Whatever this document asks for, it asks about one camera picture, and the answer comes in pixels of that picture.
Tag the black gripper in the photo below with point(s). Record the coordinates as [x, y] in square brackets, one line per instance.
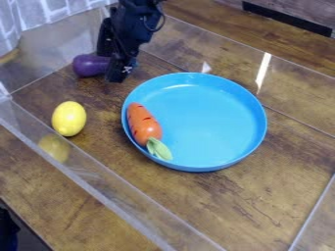
[132, 22]

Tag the purple toy eggplant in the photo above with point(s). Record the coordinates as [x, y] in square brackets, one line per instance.
[88, 65]

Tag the blue round tray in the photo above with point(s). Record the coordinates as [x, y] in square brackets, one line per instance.
[212, 120]

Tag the yellow toy lemon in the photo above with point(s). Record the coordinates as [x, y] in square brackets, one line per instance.
[68, 118]

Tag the orange toy carrot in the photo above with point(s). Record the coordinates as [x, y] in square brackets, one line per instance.
[147, 131]

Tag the black bar on background table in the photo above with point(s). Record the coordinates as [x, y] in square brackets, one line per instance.
[287, 19]

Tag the clear acrylic back wall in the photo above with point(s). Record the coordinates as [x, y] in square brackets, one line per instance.
[296, 93]

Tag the clear acrylic wall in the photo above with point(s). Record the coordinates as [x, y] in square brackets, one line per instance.
[170, 232]
[296, 93]

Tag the clear acrylic front wall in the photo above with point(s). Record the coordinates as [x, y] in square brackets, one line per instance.
[170, 232]

